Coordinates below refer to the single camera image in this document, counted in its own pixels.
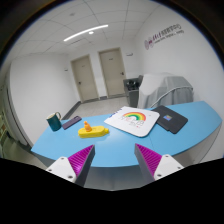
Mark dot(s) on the grey cloth covered machine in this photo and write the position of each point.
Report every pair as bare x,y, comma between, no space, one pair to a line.
164,89

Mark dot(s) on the red wall logo sign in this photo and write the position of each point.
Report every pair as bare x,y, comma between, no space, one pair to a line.
169,32

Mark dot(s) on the long ceiling light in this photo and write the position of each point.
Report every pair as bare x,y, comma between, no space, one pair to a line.
85,31

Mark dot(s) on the white rainbow board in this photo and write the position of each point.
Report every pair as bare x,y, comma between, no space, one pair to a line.
137,122

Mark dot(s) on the dark green mug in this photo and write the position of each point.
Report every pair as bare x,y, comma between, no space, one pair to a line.
54,121

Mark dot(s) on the grey metal cabinet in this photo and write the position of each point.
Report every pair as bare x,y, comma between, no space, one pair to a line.
131,88

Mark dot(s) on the left beige door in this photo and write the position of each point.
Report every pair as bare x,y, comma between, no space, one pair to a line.
84,78

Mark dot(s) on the black tablet case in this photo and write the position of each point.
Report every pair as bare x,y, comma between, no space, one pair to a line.
170,120

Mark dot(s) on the right beige door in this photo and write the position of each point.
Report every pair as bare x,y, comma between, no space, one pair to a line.
113,71

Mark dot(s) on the beige door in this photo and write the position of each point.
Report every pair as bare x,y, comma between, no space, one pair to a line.
84,78
113,71

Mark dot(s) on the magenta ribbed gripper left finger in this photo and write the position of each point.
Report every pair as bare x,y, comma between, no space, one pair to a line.
74,168

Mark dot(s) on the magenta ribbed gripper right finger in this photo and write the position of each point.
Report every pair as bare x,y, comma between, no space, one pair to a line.
154,166

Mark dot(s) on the dark purple phone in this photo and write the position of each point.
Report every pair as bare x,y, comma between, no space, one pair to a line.
71,122

